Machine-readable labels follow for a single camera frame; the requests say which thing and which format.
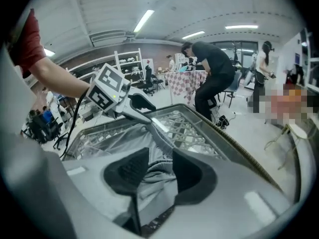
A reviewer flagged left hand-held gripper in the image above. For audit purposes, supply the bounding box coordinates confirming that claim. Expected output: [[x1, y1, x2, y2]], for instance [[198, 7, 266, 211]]
[[86, 63, 175, 153]]

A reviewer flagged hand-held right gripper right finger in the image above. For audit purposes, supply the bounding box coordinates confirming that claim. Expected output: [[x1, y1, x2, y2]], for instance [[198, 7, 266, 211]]
[[159, 147, 293, 239]]

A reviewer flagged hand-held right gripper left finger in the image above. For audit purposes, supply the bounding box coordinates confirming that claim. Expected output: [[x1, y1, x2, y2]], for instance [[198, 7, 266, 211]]
[[62, 147, 151, 235]]

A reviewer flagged grey cloth garment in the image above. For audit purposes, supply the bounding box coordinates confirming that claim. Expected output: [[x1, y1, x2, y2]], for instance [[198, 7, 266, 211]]
[[82, 122, 180, 225]]

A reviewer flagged person's left forearm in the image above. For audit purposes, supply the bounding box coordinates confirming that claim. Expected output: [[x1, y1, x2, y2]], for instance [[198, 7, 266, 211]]
[[27, 55, 92, 100]]

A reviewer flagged black office chair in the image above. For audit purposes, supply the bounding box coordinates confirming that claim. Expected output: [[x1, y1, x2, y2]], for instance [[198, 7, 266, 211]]
[[137, 65, 157, 97]]

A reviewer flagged black folding chair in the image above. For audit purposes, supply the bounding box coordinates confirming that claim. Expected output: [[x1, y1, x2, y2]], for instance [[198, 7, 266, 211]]
[[151, 73, 166, 92]]

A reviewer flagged dark lattice glass-top table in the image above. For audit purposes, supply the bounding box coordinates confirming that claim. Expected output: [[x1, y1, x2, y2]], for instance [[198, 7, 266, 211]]
[[61, 103, 285, 234]]

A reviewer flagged checkered cloth table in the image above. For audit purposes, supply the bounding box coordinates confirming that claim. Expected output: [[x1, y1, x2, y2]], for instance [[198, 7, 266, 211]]
[[164, 69, 208, 105]]

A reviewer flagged white metal shelf rack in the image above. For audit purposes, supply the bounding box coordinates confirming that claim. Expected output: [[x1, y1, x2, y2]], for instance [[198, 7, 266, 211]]
[[66, 47, 145, 85]]

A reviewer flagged black equipment bundle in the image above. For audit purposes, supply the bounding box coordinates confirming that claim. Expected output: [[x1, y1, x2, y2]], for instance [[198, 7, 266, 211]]
[[215, 115, 230, 129]]

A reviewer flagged ceiling air conditioner unit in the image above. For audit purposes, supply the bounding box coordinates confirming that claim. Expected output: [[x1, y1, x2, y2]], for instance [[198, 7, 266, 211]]
[[89, 29, 136, 47]]

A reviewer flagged blue chair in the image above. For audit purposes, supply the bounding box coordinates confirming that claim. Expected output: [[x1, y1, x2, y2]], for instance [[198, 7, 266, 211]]
[[219, 71, 244, 109]]

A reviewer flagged pink armchair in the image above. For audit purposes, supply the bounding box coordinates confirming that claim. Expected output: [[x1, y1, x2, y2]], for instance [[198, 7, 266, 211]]
[[259, 83, 312, 125]]

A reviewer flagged person's red shirt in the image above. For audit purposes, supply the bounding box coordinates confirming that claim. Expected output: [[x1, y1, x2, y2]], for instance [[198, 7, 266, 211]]
[[6, 8, 47, 79]]

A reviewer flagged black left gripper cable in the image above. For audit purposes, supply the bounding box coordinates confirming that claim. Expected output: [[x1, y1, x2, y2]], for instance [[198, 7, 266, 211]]
[[59, 88, 90, 159]]

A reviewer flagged white wire chair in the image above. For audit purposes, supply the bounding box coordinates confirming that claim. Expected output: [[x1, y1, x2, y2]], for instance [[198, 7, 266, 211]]
[[263, 122, 310, 170]]

